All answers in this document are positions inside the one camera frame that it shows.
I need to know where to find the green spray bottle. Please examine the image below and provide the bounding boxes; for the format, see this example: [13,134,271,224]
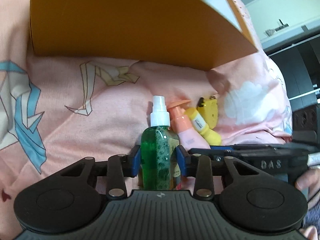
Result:
[140,96,181,191]

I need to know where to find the yellow cap bottle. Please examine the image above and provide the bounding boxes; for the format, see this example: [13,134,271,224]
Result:
[184,107,222,146]

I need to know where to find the yellow tape measure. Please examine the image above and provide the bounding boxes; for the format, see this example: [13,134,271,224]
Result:
[197,96,219,129]

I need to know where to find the orange cardboard box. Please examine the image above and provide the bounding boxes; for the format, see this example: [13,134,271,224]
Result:
[30,0,257,70]

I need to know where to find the person's right hand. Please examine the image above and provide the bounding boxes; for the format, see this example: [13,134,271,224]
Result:
[294,168,320,240]

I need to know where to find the pink patterned bed duvet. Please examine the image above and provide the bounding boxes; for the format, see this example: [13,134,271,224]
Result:
[1,0,292,239]

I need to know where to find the white door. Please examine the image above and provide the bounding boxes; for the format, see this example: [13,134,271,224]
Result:
[246,0,319,48]

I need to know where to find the hanging pouch on handle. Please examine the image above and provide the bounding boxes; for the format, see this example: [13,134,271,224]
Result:
[265,29,276,36]

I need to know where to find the black door handle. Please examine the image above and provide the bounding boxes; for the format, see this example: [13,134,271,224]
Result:
[274,19,289,31]

